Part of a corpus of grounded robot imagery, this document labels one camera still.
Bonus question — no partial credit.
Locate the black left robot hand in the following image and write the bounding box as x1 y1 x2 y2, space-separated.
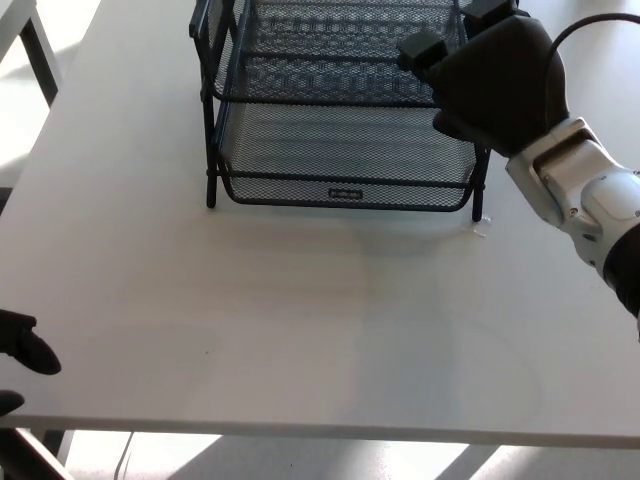
0 308 62 419

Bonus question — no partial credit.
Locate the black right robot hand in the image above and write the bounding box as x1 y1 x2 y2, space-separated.
397 0 571 157

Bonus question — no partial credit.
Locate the black mesh drawer tray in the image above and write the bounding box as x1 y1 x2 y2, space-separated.
204 0 471 109

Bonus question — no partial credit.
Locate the dark brown desk leg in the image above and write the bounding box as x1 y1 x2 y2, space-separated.
0 427 74 480

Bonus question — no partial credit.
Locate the clear tape piece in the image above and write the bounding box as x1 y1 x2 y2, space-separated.
462 214 496 240

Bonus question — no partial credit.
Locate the black mesh tray with label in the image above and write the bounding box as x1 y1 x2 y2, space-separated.
217 99 479 214

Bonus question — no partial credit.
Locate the white side table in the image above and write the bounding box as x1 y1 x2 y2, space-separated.
0 0 65 109

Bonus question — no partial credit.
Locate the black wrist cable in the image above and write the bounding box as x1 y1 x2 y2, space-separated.
544 12 640 129

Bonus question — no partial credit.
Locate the black metal organizer frame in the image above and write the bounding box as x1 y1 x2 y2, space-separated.
188 0 496 224

